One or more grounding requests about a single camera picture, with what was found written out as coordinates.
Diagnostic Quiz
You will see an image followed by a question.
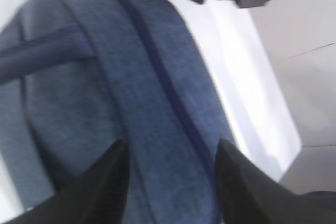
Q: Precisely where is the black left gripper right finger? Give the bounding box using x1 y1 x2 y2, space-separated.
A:
215 140 335 223

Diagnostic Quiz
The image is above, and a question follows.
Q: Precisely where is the navy blue lunch bag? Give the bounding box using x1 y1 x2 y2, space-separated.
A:
1 0 233 223

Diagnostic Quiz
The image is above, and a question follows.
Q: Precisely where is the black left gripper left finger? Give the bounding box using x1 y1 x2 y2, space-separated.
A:
10 140 130 224

